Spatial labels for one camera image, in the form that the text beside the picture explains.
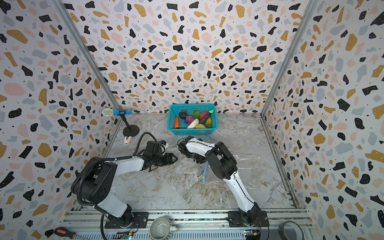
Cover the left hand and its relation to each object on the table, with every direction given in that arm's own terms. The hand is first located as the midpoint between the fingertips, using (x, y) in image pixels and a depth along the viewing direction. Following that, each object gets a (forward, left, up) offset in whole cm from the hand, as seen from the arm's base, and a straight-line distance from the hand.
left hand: (174, 157), depth 92 cm
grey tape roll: (-40, -61, -1) cm, 73 cm away
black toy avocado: (+37, -3, -1) cm, 37 cm away
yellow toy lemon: (+26, -16, -1) cm, 31 cm away
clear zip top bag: (-8, -53, -5) cm, 54 cm away
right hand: (+1, -20, -3) cm, 21 cm away
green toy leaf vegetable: (+38, -14, -2) cm, 41 cm away
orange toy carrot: (+30, +2, -3) cm, 30 cm away
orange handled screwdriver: (-37, +47, -2) cm, 60 cm away
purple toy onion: (+30, -8, +1) cm, 31 cm away
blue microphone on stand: (+24, +34, -4) cm, 42 cm away
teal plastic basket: (+41, +3, +1) cm, 41 cm away
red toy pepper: (+35, -18, +1) cm, 40 cm away
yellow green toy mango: (+27, -23, 0) cm, 35 cm away
